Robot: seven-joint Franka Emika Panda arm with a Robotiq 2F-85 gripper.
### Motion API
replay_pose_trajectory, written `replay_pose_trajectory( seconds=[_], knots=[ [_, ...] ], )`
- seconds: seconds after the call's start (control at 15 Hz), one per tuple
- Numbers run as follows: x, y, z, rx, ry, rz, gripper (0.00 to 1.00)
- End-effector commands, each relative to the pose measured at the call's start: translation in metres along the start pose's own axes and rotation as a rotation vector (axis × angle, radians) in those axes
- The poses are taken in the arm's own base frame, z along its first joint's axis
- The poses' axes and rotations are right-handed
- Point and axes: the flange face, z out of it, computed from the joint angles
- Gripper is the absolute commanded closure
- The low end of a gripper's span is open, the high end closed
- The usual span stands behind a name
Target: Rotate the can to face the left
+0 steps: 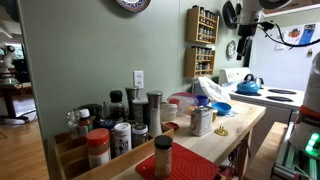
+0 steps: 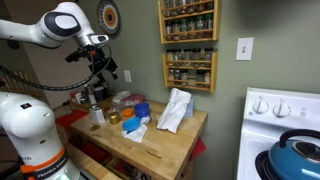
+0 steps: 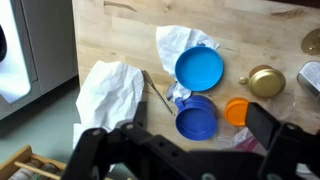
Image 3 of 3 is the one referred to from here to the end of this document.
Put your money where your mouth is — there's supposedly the glass spice jar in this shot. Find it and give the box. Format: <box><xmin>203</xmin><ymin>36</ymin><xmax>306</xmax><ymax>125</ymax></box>
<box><xmin>8</xmin><ymin>159</ymin><xmax>44</xmax><ymax>180</ymax></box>
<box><xmin>31</xmin><ymin>162</ymin><xmax>59</xmax><ymax>180</ymax></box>

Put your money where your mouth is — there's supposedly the wooden spice rack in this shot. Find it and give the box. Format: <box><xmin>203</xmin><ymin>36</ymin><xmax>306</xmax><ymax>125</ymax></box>
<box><xmin>0</xmin><ymin>144</ymin><xmax>68</xmax><ymax>180</ymax></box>

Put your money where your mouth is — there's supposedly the gold lidded pot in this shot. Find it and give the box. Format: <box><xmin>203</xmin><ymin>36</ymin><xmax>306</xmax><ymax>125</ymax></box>
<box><xmin>238</xmin><ymin>64</ymin><xmax>287</xmax><ymax>99</ymax></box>

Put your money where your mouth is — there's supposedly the blue cup with handle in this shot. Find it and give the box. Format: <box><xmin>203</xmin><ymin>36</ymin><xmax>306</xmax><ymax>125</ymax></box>
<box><xmin>173</xmin><ymin>94</ymin><xmax>219</xmax><ymax>142</ymax></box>

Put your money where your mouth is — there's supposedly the thin metal utensil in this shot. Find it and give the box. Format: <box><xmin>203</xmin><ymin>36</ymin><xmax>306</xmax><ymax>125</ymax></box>
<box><xmin>141</xmin><ymin>69</ymin><xmax>177</xmax><ymax>117</ymax></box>

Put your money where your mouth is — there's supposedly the large crumpled white paper towel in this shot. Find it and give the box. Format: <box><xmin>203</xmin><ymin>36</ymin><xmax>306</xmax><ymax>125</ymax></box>
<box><xmin>72</xmin><ymin>59</ymin><xmax>145</xmax><ymax>151</ymax></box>

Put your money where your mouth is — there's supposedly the orange round cup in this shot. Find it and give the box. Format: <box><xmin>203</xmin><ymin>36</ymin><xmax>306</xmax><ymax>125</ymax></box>
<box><xmin>223</xmin><ymin>97</ymin><xmax>251</xmax><ymax>127</ymax></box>

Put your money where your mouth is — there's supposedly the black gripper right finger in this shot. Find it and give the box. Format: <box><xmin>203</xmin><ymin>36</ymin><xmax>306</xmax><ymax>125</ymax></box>
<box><xmin>244</xmin><ymin>101</ymin><xmax>320</xmax><ymax>180</ymax></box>

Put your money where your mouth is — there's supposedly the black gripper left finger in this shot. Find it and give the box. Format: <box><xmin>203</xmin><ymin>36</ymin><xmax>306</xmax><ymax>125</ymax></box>
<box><xmin>61</xmin><ymin>101</ymin><xmax>158</xmax><ymax>180</ymax></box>

